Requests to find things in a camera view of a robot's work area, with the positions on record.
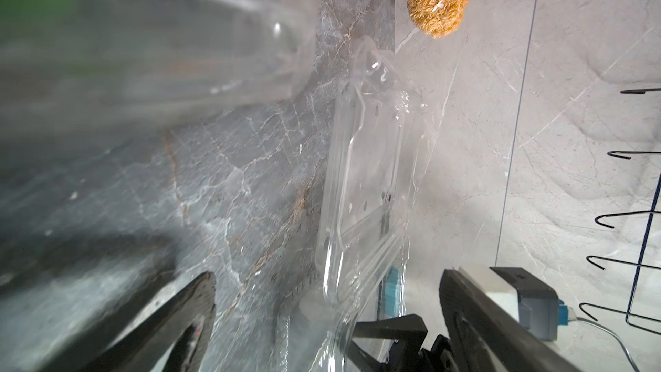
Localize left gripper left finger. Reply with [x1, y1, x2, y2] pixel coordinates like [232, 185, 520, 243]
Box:
[82, 271, 216, 371]

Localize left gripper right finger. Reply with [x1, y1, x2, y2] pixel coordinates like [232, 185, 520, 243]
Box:
[439, 270, 578, 371]

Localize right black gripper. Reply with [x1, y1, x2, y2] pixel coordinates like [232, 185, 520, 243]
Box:
[347, 314, 459, 372]

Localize clear clamshell container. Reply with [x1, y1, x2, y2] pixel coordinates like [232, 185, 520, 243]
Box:
[271, 37, 434, 371]
[1, 0, 321, 161]

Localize blue owl toy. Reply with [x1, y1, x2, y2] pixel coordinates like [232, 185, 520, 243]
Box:
[378, 266, 404, 320]

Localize black wire hook rack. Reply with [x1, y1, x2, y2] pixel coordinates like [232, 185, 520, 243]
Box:
[578, 83, 660, 338]

